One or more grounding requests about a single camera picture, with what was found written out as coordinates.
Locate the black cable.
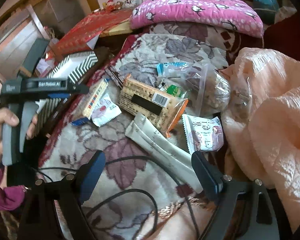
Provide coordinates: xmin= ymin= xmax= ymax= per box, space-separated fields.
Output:
xmin=32 ymin=155 xmax=201 ymax=240

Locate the dark chocolate bar packet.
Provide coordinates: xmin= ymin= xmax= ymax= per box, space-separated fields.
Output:
xmin=106 ymin=66 xmax=125 ymax=89

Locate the maroon sleeve forearm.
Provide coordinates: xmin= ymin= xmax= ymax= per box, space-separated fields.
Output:
xmin=0 ymin=163 xmax=25 ymax=211

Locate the santa plush toy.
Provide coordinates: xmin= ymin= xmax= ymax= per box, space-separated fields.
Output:
xmin=105 ymin=0 xmax=116 ymax=12

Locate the green striped white tray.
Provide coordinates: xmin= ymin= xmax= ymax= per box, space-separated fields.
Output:
xmin=32 ymin=51 xmax=99 ymax=136

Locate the blue clear snack bag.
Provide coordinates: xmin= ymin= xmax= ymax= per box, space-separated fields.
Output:
xmin=157 ymin=62 xmax=207 ymax=79

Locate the pink penguin quilt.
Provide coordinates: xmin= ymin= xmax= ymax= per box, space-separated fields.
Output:
xmin=129 ymin=0 xmax=263 ymax=38

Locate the small white red snack packet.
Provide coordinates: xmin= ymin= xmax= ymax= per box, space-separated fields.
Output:
xmin=91 ymin=93 xmax=122 ymax=127

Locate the green cow cookie packet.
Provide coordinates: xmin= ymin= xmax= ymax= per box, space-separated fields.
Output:
xmin=157 ymin=81 xmax=187 ymax=99

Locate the blue cracker packet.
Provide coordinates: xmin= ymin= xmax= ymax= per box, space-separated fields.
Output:
xmin=71 ymin=78 xmax=110 ymax=126

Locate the orange cracker packet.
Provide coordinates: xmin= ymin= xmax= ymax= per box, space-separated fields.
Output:
xmin=118 ymin=74 xmax=189 ymax=138

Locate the peach satin blanket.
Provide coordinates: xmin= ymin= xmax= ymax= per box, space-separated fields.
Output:
xmin=221 ymin=48 xmax=300 ymax=231

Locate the wooden chair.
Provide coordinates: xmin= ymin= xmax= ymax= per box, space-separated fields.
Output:
xmin=0 ymin=5 xmax=50 ymax=83

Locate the floral plush blanket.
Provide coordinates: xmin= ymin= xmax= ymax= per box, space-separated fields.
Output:
xmin=39 ymin=22 xmax=262 ymax=239

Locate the white long stick packet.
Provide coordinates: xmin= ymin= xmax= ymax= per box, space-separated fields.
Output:
xmin=125 ymin=113 xmax=203 ymax=193

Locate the red patterned tablecloth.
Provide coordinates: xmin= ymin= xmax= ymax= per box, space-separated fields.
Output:
xmin=56 ymin=8 xmax=133 ymax=55

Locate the clear zip bag of nuts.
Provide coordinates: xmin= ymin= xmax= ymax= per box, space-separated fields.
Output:
xmin=184 ymin=63 xmax=253 ymax=120

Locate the white pink snack packet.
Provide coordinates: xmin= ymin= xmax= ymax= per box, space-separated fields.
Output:
xmin=182 ymin=114 xmax=224 ymax=154

